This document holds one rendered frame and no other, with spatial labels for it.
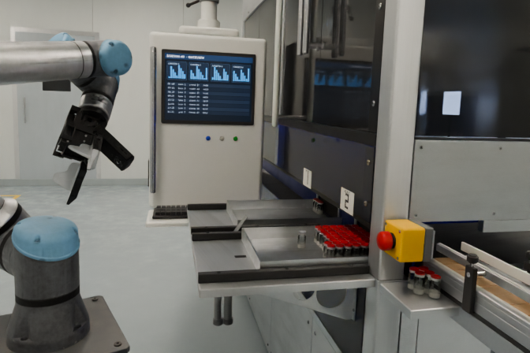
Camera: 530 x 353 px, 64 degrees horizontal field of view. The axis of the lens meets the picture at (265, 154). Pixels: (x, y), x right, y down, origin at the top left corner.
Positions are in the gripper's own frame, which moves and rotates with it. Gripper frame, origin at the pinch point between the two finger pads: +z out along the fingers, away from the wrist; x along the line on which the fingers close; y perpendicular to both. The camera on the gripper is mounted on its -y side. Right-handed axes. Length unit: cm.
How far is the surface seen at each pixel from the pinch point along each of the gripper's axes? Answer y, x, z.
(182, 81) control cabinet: -31, -35, -87
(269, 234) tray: -54, -8, -9
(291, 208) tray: -76, -24, -33
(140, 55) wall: -70, -323, -445
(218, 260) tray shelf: -36.3, -5.9, 4.5
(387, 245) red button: -55, 31, 11
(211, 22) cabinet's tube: -34, -17, -109
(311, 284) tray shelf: -50, 12, 14
